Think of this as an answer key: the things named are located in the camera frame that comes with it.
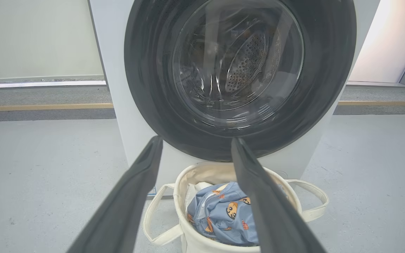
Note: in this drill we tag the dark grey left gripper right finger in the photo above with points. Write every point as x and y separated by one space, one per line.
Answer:
272 211

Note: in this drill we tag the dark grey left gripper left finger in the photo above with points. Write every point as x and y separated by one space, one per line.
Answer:
118 211

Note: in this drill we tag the blue bear print garment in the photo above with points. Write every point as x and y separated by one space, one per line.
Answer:
216 218

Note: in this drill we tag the black round glass washer door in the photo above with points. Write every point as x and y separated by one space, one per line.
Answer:
146 88

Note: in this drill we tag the cream canvas laundry basket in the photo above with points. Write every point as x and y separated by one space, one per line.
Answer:
206 172

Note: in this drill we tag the white cloth basket liner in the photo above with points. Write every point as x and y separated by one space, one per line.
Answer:
193 191

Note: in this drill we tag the white front-load washing machine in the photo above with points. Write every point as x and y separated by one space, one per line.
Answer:
118 70

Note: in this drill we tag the blue energy label sticker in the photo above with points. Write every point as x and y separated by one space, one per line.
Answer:
152 191

